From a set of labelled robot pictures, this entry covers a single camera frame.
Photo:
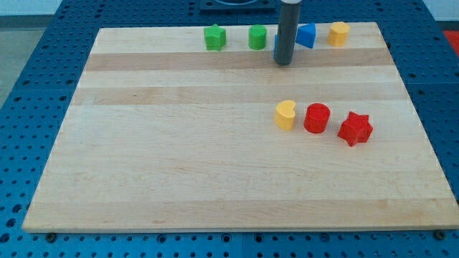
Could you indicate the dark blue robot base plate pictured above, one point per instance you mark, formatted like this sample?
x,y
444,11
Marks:
x,y
208,6

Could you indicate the green cylinder block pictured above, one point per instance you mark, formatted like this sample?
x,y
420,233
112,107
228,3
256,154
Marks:
x,y
257,37

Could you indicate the light wooden board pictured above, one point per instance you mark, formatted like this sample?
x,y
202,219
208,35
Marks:
x,y
162,135

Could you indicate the blue block behind rod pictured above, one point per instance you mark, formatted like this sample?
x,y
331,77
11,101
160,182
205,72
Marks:
x,y
275,46

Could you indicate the red cylinder block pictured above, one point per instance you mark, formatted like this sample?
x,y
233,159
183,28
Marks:
x,y
316,118

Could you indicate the blue triangle block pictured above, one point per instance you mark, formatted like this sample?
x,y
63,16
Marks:
x,y
306,35

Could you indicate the yellow heart block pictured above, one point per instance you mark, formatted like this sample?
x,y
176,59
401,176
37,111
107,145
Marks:
x,y
285,114

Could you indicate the yellow hexagon block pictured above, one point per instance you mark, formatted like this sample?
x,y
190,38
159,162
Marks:
x,y
338,34

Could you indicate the green star block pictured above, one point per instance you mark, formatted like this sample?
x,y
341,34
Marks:
x,y
214,37

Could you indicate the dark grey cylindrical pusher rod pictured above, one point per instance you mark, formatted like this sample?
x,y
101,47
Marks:
x,y
287,30

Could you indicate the red star block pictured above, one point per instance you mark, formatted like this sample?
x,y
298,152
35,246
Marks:
x,y
355,129

